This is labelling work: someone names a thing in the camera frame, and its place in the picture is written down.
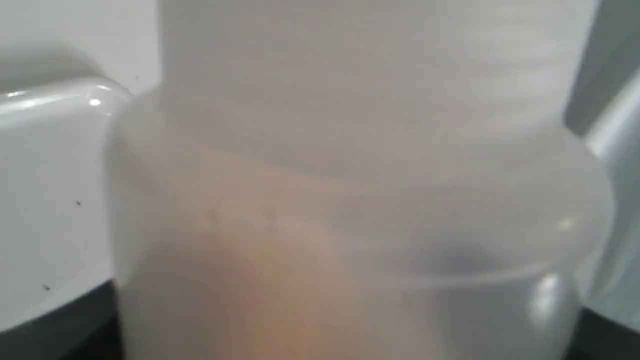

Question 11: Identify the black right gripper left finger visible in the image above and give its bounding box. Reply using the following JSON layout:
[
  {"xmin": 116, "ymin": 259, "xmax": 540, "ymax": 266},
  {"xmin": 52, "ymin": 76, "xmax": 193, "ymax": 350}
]
[{"xmin": 0, "ymin": 281, "xmax": 122, "ymax": 360}]

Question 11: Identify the translucent squeeze bottle amber liquid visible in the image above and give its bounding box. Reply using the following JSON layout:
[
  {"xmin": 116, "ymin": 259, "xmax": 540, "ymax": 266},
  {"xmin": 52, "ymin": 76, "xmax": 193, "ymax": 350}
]
[{"xmin": 105, "ymin": 0, "xmax": 615, "ymax": 360}]

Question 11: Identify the white plastic tray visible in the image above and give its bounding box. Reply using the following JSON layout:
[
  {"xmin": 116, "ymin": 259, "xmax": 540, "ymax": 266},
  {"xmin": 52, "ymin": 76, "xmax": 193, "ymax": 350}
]
[{"xmin": 0, "ymin": 77, "xmax": 131, "ymax": 331}]

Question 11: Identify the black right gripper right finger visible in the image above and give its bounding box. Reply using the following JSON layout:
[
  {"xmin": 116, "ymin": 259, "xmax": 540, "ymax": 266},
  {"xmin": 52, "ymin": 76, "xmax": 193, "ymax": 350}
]
[{"xmin": 570, "ymin": 307, "xmax": 640, "ymax": 360}]

